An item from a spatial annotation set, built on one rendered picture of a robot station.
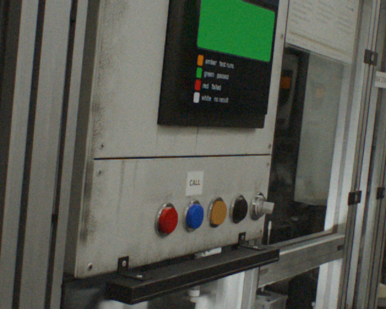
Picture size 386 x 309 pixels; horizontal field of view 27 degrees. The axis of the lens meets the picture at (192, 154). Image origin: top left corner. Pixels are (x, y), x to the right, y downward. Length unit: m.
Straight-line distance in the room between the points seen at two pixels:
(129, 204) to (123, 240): 0.04
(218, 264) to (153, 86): 0.24
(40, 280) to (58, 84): 0.19
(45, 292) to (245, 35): 0.41
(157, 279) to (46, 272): 0.13
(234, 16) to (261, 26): 0.07
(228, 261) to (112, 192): 0.22
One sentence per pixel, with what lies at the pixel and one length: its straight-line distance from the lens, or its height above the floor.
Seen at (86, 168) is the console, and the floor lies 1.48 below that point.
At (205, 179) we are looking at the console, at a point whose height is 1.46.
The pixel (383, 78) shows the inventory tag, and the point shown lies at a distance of 1.63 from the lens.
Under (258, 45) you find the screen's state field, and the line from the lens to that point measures 1.03.
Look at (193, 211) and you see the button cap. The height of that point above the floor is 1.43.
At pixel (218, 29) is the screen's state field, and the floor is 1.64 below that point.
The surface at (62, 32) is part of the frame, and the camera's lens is 0.76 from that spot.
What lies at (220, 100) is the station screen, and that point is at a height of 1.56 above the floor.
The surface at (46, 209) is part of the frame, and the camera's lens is 0.77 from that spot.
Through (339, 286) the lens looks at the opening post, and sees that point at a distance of 1.56.
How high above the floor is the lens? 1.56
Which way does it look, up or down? 4 degrees down
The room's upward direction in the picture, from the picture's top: 6 degrees clockwise
